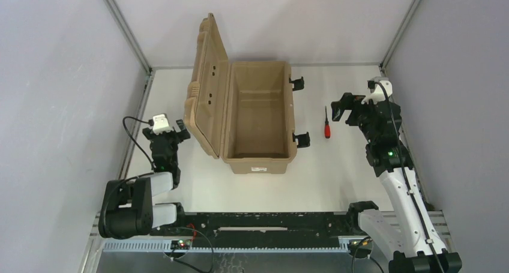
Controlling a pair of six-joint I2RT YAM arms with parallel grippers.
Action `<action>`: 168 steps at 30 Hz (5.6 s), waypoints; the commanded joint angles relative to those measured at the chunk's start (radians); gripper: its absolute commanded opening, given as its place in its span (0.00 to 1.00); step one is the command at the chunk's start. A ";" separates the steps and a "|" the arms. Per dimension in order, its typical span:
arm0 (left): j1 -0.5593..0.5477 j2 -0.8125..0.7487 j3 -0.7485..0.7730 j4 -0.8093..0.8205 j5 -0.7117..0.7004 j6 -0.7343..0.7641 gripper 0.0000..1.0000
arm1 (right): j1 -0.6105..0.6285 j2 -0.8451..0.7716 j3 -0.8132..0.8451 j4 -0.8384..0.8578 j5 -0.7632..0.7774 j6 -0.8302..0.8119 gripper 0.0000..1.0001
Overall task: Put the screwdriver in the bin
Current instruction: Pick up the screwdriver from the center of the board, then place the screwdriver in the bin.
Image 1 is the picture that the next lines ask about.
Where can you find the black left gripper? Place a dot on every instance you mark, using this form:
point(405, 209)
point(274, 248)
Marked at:
point(164, 135)

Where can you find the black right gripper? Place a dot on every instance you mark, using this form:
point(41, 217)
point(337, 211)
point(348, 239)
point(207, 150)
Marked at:
point(353, 110)

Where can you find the red handled black screwdriver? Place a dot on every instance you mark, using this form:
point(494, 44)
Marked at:
point(327, 131)

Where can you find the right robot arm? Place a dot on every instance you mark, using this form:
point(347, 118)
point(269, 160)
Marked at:
point(416, 245)

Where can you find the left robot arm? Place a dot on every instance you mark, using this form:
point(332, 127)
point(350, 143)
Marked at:
point(128, 208)

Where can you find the tan plastic storage bin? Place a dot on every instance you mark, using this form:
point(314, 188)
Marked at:
point(242, 112)

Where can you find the left electronics board with leds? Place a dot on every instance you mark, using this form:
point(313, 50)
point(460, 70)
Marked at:
point(181, 244)

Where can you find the right electronics board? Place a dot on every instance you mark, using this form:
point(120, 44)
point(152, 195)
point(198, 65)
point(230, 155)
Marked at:
point(360, 249)

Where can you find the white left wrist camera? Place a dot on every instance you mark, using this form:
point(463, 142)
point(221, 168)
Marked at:
point(160, 124)

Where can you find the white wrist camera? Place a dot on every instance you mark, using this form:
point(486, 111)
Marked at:
point(380, 89)
point(160, 124)

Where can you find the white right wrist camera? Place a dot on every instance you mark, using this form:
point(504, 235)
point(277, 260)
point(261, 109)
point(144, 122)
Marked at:
point(380, 89)

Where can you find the aluminium frame right rail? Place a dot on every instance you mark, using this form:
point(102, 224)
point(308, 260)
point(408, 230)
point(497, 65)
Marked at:
point(398, 36)

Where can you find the aluminium frame rail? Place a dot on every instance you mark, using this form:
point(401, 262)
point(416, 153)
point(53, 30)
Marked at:
point(137, 73)
point(398, 36)

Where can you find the aluminium frame left rail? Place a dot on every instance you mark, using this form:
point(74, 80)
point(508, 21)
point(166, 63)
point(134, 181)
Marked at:
point(137, 73)

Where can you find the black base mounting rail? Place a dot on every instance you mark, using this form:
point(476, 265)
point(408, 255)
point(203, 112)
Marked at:
point(264, 229)

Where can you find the grey slotted cable duct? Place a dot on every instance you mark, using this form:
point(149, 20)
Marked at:
point(166, 246)

